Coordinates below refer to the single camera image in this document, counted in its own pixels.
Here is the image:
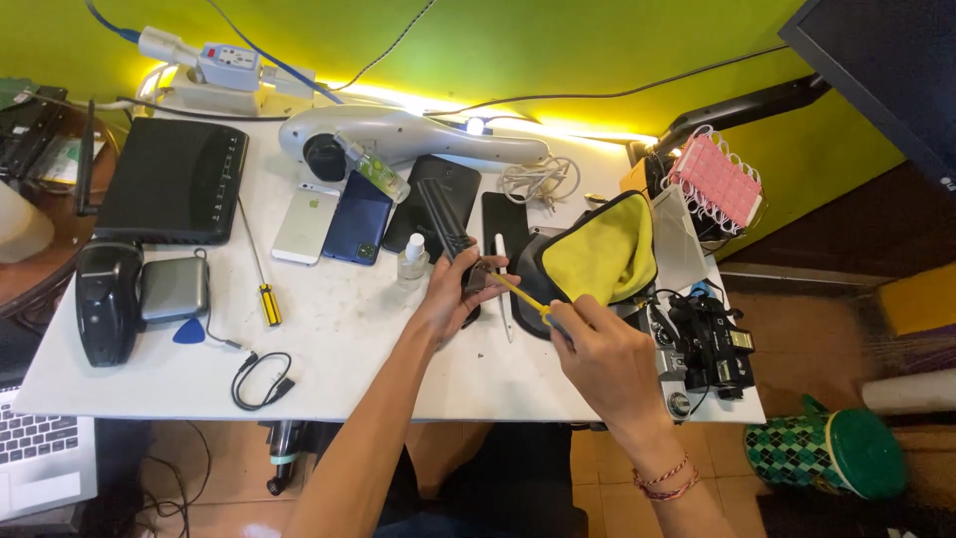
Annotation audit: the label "black router with antenna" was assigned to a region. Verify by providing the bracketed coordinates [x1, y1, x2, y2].
[75, 101, 250, 247]

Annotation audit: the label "pink module sheet with rings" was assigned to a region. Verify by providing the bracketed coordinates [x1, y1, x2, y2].
[661, 125, 764, 234]

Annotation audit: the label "blue smartphone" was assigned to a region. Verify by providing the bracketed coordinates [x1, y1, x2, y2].
[322, 170, 394, 267]

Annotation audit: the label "yellow-handled precision screwdriver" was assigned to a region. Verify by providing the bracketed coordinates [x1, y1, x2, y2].
[489, 270, 576, 346]

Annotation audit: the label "person's right hand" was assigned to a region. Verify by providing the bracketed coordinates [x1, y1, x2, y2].
[547, 293, 675, 443]

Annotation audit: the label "black barcode scanner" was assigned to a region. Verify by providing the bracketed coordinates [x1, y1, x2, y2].
[75, 241, 145, 368]

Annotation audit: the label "long black keypad phone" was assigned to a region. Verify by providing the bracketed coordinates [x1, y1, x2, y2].
[416, 178, 494, 330]

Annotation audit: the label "blue cable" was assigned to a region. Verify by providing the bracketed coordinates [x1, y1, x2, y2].
[84, 0, 345, 106]

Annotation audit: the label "white plastic spudger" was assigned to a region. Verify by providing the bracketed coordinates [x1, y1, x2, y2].
[494, 233, 516, 344]

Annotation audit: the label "black monitor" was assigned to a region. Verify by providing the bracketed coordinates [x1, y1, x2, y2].
[778, 0, 956, 197]

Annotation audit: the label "grey power bank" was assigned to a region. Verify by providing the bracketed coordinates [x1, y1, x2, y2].
[139, 256, 210, 324]

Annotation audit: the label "thin black wall cable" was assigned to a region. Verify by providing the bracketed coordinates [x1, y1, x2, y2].
[424, 43, 791, 121]

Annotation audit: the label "clear bottle with green label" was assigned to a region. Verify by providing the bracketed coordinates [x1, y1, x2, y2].
[334, 134, 412, 204]

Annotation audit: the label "silver laptop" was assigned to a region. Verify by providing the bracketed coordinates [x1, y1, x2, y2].
[0, 374, 99, 521]

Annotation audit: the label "white smartphone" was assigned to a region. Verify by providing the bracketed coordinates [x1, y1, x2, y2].
[270, 183, 342, 267]

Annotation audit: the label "long yellow-black handled screwdriver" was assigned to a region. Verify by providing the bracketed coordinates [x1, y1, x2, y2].
[238, 196, 283, 327]

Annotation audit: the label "silver film camera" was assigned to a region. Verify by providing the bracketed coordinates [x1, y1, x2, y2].
[635, 302, 693, 421]

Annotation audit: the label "person's black shorts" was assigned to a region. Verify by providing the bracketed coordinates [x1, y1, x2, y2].
[373, 422, 591, 538]

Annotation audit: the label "short black cable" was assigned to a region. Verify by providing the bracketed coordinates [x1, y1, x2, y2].
[231, 352, 296, 412]

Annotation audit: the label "thin grey cable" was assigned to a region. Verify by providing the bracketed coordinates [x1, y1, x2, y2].
[194, 247, 248, 353]

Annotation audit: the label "black smartphone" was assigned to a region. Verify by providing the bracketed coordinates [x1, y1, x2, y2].
[381, 154, 482, 264]

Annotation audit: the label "braided black-white cable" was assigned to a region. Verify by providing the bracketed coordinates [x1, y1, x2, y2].
[332, 0, 439, 93]

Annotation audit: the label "person's left hand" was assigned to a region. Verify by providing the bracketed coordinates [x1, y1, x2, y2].
[413, 247, 521, 349]

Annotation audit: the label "black cables on floor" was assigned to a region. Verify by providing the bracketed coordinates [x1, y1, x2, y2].
[133, 420, 215, 538]

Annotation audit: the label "white roll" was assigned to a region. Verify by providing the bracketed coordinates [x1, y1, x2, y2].
[861, 368, 956, 417]

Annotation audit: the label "white handheld massager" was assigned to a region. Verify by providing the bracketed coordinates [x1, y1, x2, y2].
[278, 105, 551, 183]

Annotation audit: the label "translucent plastic packet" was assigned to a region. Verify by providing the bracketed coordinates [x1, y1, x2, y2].
[652, 185, 710, 293]

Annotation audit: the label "green patterned bin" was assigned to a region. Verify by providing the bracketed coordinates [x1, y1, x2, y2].
[744, 395, 909, 501]

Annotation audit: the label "black glass screen panel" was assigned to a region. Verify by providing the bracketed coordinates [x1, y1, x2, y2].
[481, 192, 532, 264]

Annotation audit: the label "yellow box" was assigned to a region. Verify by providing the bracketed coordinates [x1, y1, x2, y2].
[877, 262, 956, 338]

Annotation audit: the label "coiled white cable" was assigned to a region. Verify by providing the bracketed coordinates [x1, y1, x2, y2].
[499, 155, 582, 213]

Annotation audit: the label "red thread bracelet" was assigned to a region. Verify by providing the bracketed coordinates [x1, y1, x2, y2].
[632, 451, 702, 502]

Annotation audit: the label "white power strip with adapters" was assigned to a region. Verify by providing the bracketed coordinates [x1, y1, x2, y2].
[138, 26, 318, 118]

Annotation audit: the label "yellow and black microfiber cloth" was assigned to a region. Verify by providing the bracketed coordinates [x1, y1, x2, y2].
[511, 190, 660, 342]

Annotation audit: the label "small clear white-capped bottle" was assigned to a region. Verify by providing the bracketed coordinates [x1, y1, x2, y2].
[396, 233, 432, 291]

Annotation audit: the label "black camcorder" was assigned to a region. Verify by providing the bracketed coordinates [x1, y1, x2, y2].
[667, 291, 757, 402]

